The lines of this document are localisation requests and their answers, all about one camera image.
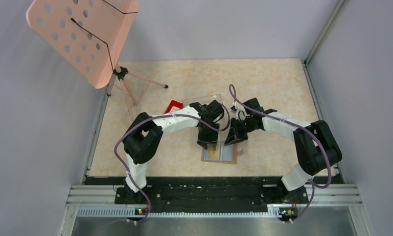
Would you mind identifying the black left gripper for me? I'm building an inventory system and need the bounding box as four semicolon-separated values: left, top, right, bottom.
197;121;219;149

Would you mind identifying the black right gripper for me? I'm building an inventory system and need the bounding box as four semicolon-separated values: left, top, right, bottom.
225;117;259;146

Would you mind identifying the gold VIP card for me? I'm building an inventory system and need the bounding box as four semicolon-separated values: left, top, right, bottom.
207;145;221;161

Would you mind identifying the brown leather card holder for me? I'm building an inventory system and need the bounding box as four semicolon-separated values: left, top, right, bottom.
201;143;243;164

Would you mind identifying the clear acrylic card box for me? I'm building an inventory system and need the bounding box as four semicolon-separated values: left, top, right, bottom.
177;94;223;116

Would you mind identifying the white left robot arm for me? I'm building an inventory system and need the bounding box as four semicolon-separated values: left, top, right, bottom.
119;100;229;203

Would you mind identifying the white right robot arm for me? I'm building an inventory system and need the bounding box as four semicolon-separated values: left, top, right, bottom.
225;98;342;203

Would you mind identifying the red plastic box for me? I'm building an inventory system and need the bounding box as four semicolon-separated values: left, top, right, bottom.
164;100;183;114

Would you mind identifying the pink perforated music stand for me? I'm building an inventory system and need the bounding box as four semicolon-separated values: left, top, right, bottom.
26;0;168;109

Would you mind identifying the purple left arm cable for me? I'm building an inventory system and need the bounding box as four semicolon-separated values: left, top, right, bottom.
114;104;231;225

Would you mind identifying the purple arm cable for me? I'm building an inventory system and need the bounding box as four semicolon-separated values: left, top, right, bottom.
114;104;231;225
228;84;333;225

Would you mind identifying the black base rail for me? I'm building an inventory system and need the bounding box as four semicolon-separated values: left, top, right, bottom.
85;177;310;213

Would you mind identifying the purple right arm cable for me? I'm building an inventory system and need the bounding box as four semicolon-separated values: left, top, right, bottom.
228;84;333;225

